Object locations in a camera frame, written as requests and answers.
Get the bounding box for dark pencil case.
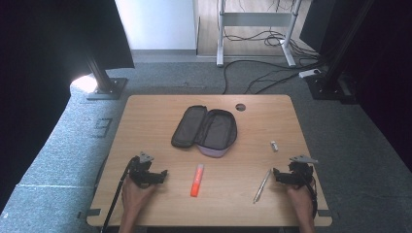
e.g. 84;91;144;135
170;104;239;159

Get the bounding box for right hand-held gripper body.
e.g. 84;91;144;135
282;154;319;188

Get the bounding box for white metal desk frame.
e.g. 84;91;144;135
216;0;304;68

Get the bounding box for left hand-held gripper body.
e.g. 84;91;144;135
128;150;163;189

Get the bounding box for clear frosted pen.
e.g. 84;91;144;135
253;168;273;205

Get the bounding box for person's right hand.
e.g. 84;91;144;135
284;183;316;221

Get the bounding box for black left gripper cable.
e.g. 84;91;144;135
99;156;139;233

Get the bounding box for orange highlighter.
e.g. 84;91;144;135
189;163;205;198

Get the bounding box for white board panel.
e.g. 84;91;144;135
114;0;199;51

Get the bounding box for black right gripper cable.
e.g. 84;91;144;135
304;174;319;219

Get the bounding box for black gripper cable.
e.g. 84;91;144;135
304;174;319;219
99;156;139;233

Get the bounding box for dark curtain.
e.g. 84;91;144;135
0;0;136;215
299;0;412;173

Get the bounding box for white power strip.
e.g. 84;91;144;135
297;68;323;80

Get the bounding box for black floor cables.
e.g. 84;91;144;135
221;0;328;96

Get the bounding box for black metal stand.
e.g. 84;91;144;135
85;52;129;101
305;0;377;102

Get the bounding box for person's left hand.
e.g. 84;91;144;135
120;176;157;218

